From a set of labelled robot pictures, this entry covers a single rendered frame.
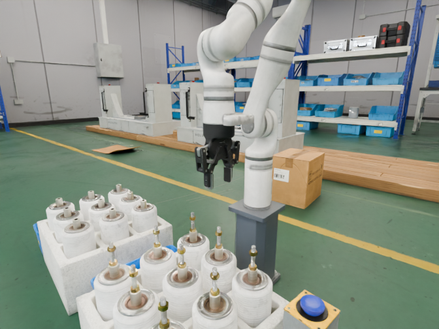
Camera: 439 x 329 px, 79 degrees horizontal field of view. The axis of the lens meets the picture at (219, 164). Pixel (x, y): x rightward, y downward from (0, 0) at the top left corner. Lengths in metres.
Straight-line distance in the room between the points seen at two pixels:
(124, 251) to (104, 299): 0.32
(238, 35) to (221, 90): 0.11
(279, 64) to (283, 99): 1.77
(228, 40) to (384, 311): 0.94
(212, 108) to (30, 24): 6.66
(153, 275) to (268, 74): 0.62
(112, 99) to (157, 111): 1.36
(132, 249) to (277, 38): 0.82
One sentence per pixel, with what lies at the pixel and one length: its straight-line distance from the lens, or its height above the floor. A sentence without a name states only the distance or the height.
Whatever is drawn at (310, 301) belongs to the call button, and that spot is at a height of 0.33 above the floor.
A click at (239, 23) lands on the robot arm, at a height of 0.82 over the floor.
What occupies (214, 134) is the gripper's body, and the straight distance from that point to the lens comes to 0.60.
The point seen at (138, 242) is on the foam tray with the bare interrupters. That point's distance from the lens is 1.03.
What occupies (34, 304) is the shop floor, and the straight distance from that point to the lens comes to 1.17.
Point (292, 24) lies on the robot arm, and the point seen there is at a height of 0.85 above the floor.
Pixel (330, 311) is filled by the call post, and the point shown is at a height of 0.31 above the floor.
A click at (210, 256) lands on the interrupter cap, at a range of 0.76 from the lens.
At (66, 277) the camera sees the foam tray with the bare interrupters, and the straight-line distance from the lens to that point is 0.99.
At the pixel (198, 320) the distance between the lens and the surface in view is 0.61.
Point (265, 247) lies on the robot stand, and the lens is 0.95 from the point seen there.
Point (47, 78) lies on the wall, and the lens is 7.07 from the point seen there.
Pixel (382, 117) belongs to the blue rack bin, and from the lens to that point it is 4.94.
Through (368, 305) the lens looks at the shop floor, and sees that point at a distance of 1.11.
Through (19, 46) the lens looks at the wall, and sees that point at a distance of 7.01.
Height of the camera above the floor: 0.68
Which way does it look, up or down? 15 degrees down
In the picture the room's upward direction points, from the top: straight up
